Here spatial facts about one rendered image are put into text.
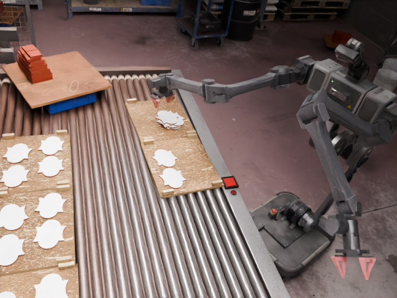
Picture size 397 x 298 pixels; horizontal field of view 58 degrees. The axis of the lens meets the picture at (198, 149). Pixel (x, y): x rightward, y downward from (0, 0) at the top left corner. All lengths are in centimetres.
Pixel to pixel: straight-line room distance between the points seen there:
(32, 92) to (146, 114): 67
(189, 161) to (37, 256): 89
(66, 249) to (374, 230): 258
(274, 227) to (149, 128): 118
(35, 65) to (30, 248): 113
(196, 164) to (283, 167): 172
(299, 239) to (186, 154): 114
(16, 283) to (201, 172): 99
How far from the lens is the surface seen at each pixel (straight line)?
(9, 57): 283
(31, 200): 183
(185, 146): 208
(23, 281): 160
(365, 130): 162
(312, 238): 278
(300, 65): 194
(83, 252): 164
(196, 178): 190
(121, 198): 180
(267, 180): 339
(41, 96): 228
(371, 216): 355
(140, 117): 226
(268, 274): 167
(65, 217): 173
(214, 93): 168
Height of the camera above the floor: 229
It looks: 41 degrees down
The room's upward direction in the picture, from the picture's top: 11 degrees clockwise
